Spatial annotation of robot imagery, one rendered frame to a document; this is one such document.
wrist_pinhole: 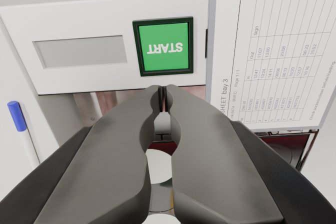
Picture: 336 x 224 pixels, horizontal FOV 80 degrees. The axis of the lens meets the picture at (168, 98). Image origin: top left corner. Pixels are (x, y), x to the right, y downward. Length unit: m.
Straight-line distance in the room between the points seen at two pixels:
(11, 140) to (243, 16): 0.31
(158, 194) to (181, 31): 0.37
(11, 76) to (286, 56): 0.29
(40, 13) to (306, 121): 0.31
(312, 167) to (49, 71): 0.61
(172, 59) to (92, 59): 0.09
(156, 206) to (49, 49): 0.40
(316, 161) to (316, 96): 0.37
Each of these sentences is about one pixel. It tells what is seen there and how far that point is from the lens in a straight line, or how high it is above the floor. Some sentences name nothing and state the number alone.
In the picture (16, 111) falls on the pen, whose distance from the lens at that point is 0.28.
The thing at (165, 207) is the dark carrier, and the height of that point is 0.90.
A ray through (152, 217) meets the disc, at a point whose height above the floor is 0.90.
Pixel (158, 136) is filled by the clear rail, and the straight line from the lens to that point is 0.35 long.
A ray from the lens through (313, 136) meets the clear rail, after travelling 0.43.
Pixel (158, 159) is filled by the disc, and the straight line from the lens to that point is 0.39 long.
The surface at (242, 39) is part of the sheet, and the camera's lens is 0.22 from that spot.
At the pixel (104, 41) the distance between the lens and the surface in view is 0.22.
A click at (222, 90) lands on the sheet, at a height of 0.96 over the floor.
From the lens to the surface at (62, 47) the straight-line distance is 0.24.
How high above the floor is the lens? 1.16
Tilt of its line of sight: 58 degrees down
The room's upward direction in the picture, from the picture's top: 180 degrees clockwise
